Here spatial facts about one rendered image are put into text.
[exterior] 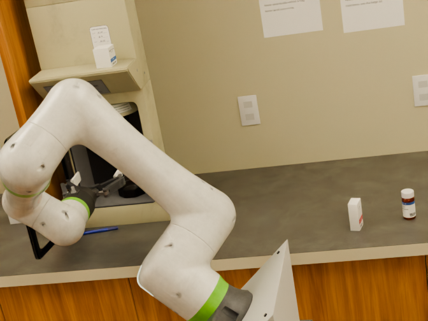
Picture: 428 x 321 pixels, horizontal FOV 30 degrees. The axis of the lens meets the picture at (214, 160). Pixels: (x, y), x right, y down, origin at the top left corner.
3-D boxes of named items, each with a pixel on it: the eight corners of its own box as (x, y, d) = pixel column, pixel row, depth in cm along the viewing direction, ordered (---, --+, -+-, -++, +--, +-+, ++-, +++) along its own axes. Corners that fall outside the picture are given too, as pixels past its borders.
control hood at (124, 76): (47, 99, 259) (40, 70, 256) (143, 88, 253) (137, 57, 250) (35, 111, 249) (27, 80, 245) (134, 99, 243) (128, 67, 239)
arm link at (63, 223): (67, 260, 213) (85, 230, 209) (26, 236, 212) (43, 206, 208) (82, 235, 226) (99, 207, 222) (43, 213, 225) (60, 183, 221)
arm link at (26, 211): (34, 207, 184) (60, 167, 188) (-9, 181, 183) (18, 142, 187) (30, 232, 218) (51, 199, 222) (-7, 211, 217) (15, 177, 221)
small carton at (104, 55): (102, 64, 249) (98, 45, 247) (117, 62, 248) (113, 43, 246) (96, 69, 244) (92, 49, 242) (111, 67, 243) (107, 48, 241)
